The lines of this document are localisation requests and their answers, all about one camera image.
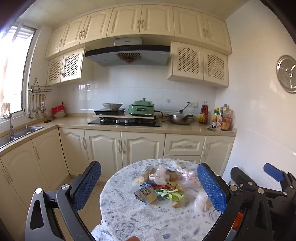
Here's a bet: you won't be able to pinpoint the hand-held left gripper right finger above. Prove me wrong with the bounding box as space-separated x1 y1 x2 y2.
196 162 274 241

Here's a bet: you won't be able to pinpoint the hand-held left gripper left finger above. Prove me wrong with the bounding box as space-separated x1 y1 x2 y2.
24 160 102 241

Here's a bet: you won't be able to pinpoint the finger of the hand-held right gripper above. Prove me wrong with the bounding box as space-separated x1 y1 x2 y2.
230 166 258 191
264 163 296 197

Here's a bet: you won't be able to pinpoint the brown potato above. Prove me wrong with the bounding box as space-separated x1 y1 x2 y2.
166 170 179 182

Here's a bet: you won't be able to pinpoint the blue white printed package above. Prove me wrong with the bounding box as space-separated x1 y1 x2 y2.
134 185 157 204

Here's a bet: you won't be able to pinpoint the small clear plastic bag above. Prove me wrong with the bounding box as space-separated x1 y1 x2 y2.
194 192 210 210

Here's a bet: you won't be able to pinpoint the large clear plastic bag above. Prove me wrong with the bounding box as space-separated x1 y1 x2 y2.
162 159 200 184

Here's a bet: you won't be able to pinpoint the cream lower kitchen cabinets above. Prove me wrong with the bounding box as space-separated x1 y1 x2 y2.
0 115 237 232

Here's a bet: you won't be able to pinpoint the green snack wrapper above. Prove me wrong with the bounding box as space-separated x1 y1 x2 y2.
155 188 185 202

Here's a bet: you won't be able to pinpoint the cream cabinet drawer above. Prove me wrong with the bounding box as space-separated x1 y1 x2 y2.
163 134 206 156

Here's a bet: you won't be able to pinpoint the clear bag of brown buns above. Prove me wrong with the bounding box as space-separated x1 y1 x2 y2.
135 166 160 186

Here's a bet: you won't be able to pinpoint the orange labelled condiment bottle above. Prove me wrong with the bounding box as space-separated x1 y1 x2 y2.
221 108 232 132

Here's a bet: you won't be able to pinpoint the white labelled condiment bottle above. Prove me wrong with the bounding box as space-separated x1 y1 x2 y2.
217 107 224 130

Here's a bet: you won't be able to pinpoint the green capped condiment bottle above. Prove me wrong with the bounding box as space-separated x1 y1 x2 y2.
212 108 219 129

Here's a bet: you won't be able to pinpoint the round marble-pattern table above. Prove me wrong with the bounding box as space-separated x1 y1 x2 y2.
91 158 232 241

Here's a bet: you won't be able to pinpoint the black gas stove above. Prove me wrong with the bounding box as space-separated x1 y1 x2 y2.
88 118 161 128

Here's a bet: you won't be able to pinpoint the dark cooking oil bottle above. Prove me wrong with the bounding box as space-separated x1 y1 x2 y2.
199 101 209 125

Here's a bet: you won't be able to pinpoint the steel basin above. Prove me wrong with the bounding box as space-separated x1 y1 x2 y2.
102 103 124 111

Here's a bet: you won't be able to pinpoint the steel sink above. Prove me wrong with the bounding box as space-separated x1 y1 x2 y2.
0 125 45 149

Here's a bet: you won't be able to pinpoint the green electric cooking pot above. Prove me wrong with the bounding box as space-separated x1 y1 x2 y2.
129 98 156 117

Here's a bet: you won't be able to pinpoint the steel ladle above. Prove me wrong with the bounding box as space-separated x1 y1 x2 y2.
28 94 34 119

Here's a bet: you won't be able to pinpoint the steel faucet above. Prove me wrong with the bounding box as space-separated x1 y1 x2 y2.
1 103 15 136

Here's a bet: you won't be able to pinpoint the metal utensil rack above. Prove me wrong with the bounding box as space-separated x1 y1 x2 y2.
29 78 52 93

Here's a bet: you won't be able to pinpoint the small cream lattice door cabinet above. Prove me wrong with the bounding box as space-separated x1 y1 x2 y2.
46 47 94 86

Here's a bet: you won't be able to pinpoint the wide cream lattice door cabinet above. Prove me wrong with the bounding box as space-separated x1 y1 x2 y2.
168 41 229 87

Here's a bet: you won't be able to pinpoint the grey range hood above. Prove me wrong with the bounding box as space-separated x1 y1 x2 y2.
84 37 171 67

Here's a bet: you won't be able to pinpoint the kitchen window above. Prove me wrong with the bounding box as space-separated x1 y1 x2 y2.
0 22 37 114

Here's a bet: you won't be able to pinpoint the steel wok with black handle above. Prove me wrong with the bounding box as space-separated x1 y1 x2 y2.
167 103 195 126

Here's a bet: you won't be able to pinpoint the black power cord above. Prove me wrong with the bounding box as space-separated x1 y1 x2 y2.
154 110 170 122

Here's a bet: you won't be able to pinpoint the cream upper wall cabinets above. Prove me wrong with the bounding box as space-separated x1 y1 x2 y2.
45 4 232 60

